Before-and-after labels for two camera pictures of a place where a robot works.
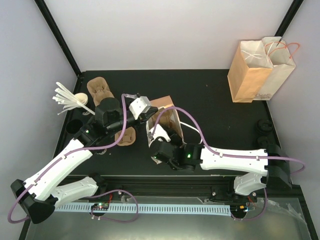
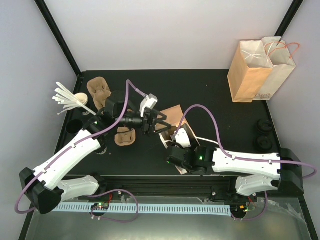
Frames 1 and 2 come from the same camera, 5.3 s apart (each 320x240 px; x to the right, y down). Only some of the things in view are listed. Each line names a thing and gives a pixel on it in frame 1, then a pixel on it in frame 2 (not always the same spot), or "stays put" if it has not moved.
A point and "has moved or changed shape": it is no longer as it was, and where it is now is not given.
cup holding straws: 82,98 stays put
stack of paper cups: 102,153 stays put
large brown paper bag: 249,71 stays put
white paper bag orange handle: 279,53 stays put
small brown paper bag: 166,118 has moved or changed shape
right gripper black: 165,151 -> 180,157
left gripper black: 143,117 -> 149,129
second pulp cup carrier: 128,137 stays put
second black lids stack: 264,142 stays put
